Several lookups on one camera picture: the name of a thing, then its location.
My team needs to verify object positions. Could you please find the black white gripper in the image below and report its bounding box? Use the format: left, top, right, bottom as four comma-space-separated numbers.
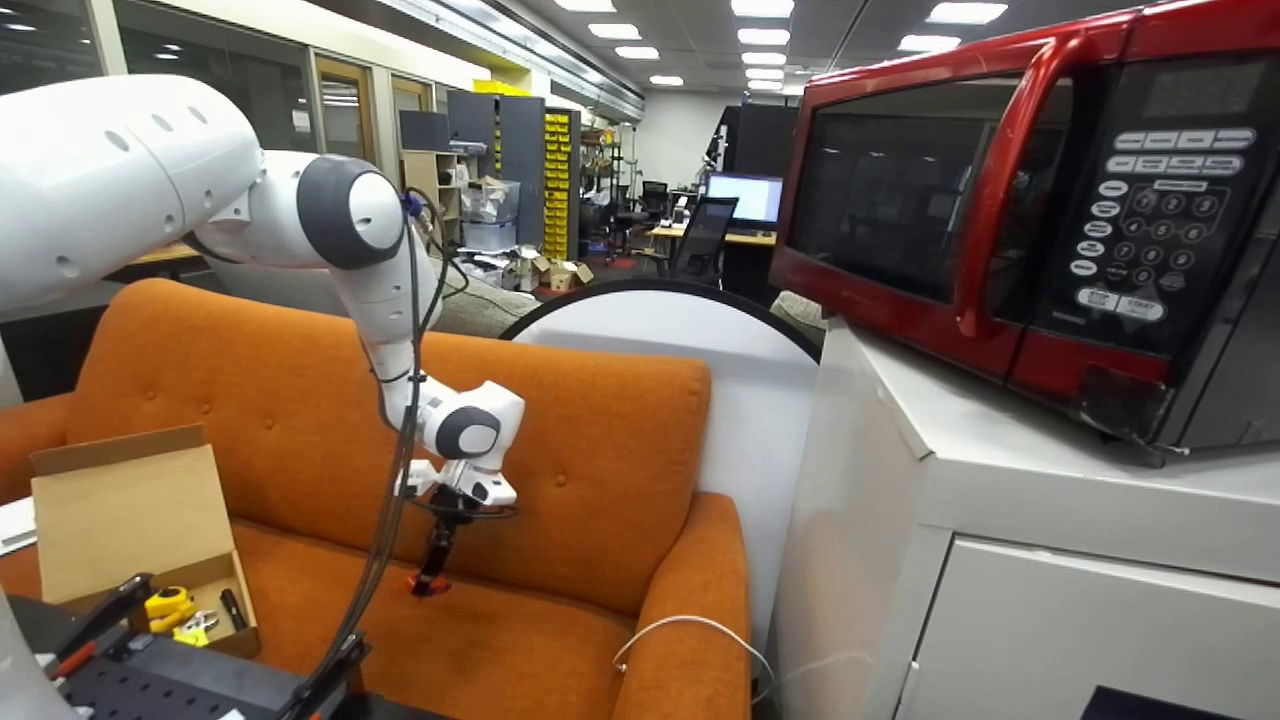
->
403, 460, 516, 584

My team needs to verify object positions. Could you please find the small orange red object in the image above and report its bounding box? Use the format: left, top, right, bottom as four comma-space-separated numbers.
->
409, 578, 443, 595

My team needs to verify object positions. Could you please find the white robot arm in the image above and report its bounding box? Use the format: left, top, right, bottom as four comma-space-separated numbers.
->
0, 77, 523, 532

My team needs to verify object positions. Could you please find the orange fabric sofa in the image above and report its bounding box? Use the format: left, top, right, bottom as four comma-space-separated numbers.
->
0, 280, 751, 720

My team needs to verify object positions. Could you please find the open small cardboard box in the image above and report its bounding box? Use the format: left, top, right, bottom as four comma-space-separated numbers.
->
33, 427, 259, 658

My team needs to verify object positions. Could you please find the round white reflector disc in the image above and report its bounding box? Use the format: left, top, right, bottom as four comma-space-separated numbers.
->
507, 280, 819, 643

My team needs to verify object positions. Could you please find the black mounting plate with clamps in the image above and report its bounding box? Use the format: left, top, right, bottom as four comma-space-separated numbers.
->
2, 571, 368, 720

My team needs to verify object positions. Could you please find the computer monitor on desk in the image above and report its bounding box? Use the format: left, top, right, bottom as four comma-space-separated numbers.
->
705, 173, 783, 226

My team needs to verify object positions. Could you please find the white cabinet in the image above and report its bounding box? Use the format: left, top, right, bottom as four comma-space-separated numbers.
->
776, 326, 1280, 720

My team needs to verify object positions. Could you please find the red black microwave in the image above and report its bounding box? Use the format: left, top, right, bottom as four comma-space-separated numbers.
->
770, 0, 1280, 458

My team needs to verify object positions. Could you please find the white cable on armrest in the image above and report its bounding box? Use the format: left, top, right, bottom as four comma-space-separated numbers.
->
606, 614, 779, 677

